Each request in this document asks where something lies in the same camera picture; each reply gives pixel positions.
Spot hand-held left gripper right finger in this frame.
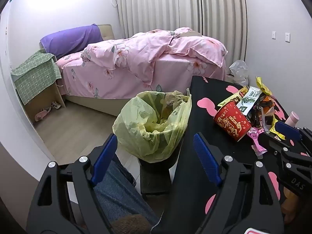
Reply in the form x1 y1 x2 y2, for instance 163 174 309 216
192 132 285 234

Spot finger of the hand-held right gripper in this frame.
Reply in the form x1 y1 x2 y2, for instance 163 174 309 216
276 121 312 153
259 133 294 162

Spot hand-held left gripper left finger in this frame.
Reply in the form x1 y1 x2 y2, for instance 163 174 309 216
26 134 122 234

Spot orange snack wrapper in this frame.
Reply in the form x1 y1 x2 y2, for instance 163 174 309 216
258 95 279 117

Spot red paper cup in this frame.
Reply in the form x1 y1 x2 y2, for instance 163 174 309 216
214 101 252 142

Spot white green milk carton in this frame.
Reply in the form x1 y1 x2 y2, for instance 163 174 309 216
238 88 263 116

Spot black trash bin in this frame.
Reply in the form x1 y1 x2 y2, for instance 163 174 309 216
138 139 184 170

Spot yellow snack wrapper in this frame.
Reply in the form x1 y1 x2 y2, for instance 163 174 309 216
255 77 273 97
269 116 287 140

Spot yellow plastic bin bag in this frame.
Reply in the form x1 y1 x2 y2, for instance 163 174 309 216
113 89 192 163

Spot yellow-green snack wrapper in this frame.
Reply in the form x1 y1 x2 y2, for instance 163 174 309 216
218 86 249 108

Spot pink bottle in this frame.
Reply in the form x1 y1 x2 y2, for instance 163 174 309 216
285 111 300 127

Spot pink toy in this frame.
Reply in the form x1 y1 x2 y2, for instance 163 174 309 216
247 127 265 140

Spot dark snack wrapper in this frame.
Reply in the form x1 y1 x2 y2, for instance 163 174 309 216
249 105 269 128

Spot person's leg in jeans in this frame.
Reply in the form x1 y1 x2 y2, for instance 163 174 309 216
94 160 159 228

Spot dark stool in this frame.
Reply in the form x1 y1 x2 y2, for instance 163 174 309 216
140 166 172 199

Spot brown fleece garment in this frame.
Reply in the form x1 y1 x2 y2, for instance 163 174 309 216
114 214 152 234

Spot black table mat pink print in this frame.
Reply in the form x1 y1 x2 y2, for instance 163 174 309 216
156 75 312 234

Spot white plastic bag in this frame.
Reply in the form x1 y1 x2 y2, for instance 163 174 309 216
229 60 249 86

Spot bed with pink floral sheet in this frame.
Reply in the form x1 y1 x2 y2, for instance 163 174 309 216
56 51 228 117

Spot wooden nightstand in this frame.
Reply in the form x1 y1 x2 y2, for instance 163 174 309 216
16 82 67 125

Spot green checked cloth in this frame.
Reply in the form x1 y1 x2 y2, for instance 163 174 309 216
11 49 62 105

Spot purple pillow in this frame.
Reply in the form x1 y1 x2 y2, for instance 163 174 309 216
40 24 104 60

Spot beige headboard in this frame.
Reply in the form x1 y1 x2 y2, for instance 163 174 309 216
97 24 115 41

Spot white fluted wardrobe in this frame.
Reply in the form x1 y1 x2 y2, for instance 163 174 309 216
116 0 248 61

